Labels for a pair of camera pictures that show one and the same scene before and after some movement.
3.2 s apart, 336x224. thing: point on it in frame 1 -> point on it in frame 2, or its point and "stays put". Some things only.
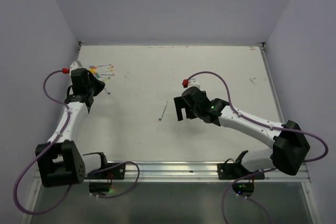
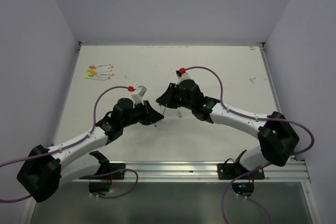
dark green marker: (108, 93) -> (160, 109)
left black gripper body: (95, 86) -> (136, 115)
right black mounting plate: (234, 171) stays put
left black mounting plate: (118, 172) stays put
